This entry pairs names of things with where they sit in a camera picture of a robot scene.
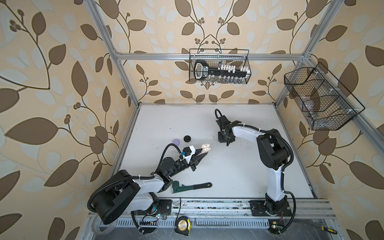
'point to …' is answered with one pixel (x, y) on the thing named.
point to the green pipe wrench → (176, 188)
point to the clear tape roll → (96, 229)
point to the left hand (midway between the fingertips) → (205, 151)
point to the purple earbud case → (176, 141)
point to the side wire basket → (326, 104)
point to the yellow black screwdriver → (331, 230)
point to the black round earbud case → (187, 138)
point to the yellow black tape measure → (183, 225)
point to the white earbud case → (206, 148)
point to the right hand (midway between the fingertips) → (224, 140)
